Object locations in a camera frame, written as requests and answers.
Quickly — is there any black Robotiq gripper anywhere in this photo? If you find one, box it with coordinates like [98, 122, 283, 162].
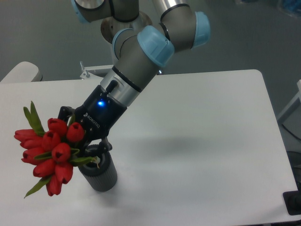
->
[58, 85, 127, 157]

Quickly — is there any red tulip bouquet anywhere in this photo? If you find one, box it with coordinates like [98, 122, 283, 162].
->
[14, 103, 100, 196]

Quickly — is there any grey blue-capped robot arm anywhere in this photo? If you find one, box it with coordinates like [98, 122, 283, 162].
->
[58, 0, 211, 157]

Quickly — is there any dark grey ribbed vase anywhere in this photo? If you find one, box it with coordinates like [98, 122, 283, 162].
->
[79, 145, 118, 192]

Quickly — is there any white chair armrest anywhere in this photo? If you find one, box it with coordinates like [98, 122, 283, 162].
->
[0, 61, 43, 84]

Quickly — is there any white furniture at right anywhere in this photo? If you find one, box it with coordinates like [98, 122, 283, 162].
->
[276, 80, 301, 141]

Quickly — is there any black device at table edge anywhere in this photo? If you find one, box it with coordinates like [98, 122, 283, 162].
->
[283, 191, 301, 216]

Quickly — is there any clear bin with blue items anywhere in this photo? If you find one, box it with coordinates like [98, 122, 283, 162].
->
[277, 0, 301, 17]

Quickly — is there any white metal base frame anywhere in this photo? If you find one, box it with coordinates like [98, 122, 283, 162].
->
[79, 61, 113, 80]

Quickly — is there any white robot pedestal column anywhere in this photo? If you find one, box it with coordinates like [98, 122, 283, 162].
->
[101, 11, 152, 69]

